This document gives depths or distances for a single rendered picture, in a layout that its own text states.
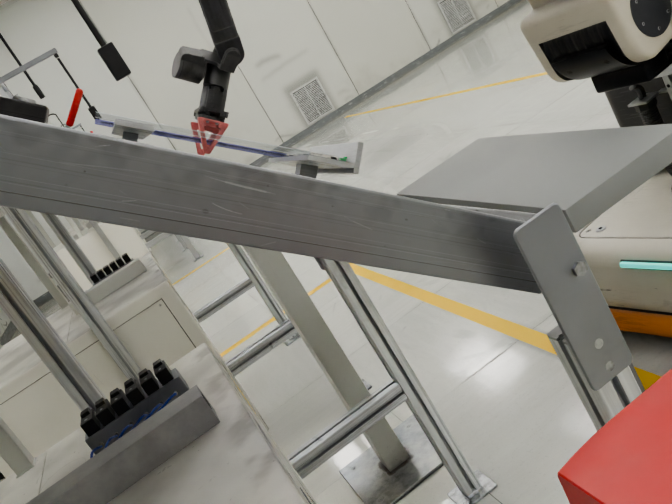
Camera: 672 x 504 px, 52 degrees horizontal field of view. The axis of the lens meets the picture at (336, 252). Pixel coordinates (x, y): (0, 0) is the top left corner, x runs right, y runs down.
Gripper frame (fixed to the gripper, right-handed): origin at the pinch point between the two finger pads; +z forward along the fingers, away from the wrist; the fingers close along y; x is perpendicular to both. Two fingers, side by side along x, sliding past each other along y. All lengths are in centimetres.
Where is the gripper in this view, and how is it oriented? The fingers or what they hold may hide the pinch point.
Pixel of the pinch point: (204, 150)
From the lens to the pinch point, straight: 163.0
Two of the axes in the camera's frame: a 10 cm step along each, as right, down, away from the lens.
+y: 3.3, 0.9, -9.4
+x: 9.3, 1.6, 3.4
